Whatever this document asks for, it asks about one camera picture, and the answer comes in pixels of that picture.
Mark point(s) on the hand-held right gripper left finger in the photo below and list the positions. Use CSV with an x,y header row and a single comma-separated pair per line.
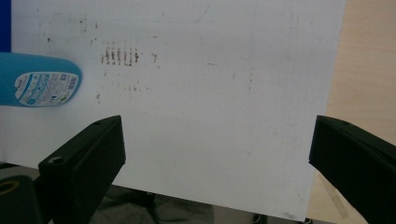
x,y
79,165

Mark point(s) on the white stained board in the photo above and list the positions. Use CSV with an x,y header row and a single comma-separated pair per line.
x,y
202,109

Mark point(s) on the blue bottle with white label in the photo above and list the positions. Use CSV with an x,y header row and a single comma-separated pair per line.
x,y
37,79

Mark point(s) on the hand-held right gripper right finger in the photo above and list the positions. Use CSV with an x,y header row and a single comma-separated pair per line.
x,y
358,161

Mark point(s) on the dark blue panel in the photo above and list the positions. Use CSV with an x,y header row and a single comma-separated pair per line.
x,y
5,25

